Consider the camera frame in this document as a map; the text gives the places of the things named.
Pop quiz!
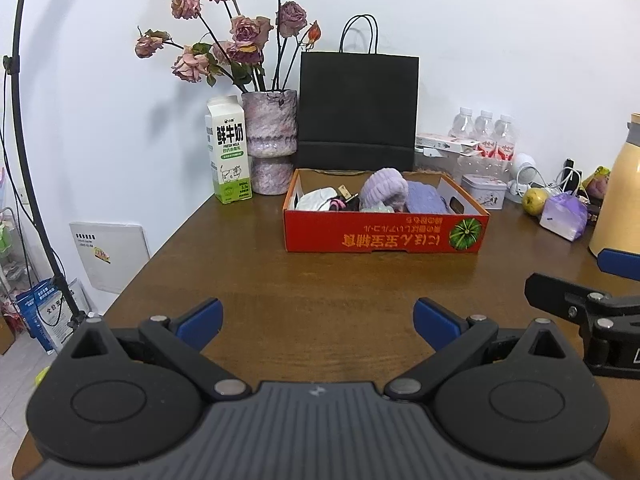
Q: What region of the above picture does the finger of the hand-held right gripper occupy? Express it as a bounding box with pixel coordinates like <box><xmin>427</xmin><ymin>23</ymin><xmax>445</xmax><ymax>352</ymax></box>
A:
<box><xmin>524</xmin><ymin>272</ymin><xmax>640</xmax><ymax>318</ymax></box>
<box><xmin>597</xmin><ymin>247</ymin><xmax>640</xmax><ymax>282</ymax></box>

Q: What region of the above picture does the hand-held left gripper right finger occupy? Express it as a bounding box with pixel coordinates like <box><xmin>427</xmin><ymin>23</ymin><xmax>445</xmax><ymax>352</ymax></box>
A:
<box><xmin>384</xmin><ymin>297</ymin><xmax>581</xmax><ymax>403</ymax></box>

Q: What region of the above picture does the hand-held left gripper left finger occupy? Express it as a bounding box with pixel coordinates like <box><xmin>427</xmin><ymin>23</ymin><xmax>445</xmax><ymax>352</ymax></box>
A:
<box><xmin>55</xmin><ymin>297</ymin><xmax>253</xmax><ymax>403</ymax></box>

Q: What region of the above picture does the red cardboard box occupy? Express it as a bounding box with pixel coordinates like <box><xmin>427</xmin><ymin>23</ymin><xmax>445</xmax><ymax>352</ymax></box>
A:
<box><xmin>282</xmin><ymin>167</ymin><xmax>491</xmax><ymax>256</ymax></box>

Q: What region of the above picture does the purple fluffy headband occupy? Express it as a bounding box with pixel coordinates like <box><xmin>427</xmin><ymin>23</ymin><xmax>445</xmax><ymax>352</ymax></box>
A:
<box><xmin>360</xmin><ymin>167</ymin><xmax>410</xmax><ymax>211</ymax></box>

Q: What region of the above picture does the white pad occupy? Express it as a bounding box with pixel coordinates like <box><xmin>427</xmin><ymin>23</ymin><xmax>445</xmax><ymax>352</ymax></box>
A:
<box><xmin>296</xmin><ymin>186</ymin><xmax>341</xmax><ymax>212</ymax></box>

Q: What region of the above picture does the cream thermos jug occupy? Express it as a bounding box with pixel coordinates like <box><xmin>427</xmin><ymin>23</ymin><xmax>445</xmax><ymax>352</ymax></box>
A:
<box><xmin>589</xmin><ymin>112</ymin><xmax>640</xmax><ymax>258</ymax></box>

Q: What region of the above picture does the purple tissue packet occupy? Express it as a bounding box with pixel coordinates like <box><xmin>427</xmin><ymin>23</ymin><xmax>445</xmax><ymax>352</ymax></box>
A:
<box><xmin>539</xmin><ymin>191</ymin><xmax>588</xmax><ymax>241</ymax></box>

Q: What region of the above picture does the colourful snack package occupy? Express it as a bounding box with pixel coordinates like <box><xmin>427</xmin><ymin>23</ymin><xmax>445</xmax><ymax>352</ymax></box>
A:
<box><xmin>582</xmin><ymin>166</ymin><xmax>612</xmax><ymax>201</ymax></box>

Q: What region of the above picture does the green apple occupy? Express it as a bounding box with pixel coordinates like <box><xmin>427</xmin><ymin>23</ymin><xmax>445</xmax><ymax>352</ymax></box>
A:
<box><xmin>522</xmin><ymin>187</ymin><xmax>551</xmax><ymax>217</ymax></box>

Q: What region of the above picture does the black charger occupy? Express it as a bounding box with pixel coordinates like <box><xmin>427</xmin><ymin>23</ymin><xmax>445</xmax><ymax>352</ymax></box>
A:
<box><xmin>560</xmin><ymin>159</ymin><xmax>584</xmax><ymax>193</ymax></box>

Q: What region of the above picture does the white leaning panel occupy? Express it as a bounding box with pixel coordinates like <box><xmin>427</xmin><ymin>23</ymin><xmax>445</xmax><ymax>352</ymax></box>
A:
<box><xmin>69</xmin><ymin>221</ymin><xmax>151</xmax><ymax>295</ymax></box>

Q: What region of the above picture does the small pale tin box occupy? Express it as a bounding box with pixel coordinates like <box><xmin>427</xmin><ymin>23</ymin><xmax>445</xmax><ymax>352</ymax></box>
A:
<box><xmin>461</xmin><ymin>174</ymin><xmax>508</xmax><ymax>209</ymax></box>

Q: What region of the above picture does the white round device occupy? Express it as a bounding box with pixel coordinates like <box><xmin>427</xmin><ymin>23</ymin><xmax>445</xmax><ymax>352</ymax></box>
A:
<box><xmin>512</xmin><ymin>152</ymin><xmax>539</xmax><ymax>181</ymax></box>

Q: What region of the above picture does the blue white printed bag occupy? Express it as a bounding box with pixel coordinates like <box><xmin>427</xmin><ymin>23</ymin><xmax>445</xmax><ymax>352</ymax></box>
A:
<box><xmin>15</xmin><ymin>277</ymin><xmax>93</xmax><ymax>353</ymax></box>

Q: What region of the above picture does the clear plastic container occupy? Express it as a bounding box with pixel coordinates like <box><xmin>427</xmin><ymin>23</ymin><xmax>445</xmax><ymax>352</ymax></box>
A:
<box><xmin>414</xmin><ymin>150</ymin><xmax>463</xmax><ymax>181</ymax></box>

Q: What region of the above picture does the white green milk carton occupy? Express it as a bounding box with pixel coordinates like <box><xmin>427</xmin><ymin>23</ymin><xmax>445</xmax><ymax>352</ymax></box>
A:
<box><xmin>204</xmin><ymin>96</ymin><xmax>253</xmax><ymax>205</ymax></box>

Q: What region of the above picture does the white flat carton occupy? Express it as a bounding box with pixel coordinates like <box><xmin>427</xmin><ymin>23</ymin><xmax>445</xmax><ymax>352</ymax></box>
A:
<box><xmin>415</xmin><ymin>131</ymin><xmax>486</xmax><ymax>154</ymax></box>

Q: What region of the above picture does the purple mottled vase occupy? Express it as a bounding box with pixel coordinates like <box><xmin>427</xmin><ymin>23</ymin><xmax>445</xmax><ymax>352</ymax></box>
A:
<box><xmin>241</xmin><ymin>89</ymin><xmax>299</xmax><ymax>196</ymax></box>

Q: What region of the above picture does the black paper bag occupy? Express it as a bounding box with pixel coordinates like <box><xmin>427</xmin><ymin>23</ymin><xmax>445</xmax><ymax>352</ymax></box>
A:
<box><xmin>296</xmin><ymin>14</ymin><xmax>420</xmax><ymax>173</ymax></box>

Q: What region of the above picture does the dried pink rose bouquet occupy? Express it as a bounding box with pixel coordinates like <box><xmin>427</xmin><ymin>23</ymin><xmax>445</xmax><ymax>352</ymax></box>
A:
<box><xmin>134</xmin><ymin>0</ymin><xmax>321</xmax><ymax>93</ymax></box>

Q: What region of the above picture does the black light stand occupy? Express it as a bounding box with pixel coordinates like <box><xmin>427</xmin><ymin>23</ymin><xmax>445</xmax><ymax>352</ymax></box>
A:
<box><xmin>2</xmin><ymin>0</ymin><xmax>106</xmax><ymax>327</ymax></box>

